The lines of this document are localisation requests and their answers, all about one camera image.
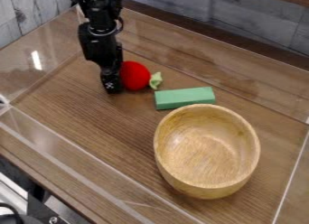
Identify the green rectangular block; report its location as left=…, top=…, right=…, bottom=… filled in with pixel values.
left=153, top=87, right=216, bottom=110

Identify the black equipment under table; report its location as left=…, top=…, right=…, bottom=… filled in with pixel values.
left=0, top=193, right=68, bottom=224

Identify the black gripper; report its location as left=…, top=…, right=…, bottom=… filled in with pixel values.
left=77, top=23, right=123, bottom=94

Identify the red plush fruit green stem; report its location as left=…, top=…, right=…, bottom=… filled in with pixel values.
left=120, top=61, right=163, bottom=91

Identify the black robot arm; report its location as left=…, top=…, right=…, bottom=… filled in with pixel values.
left=76, top=0, right=123, bottom=94

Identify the clear acrylic tray enclosure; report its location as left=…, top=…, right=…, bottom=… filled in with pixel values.
left=0, top=10, right=309, bottom=224

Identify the wooden bowl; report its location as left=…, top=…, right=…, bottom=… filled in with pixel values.
left=153, top=104, right=260, bottom=200

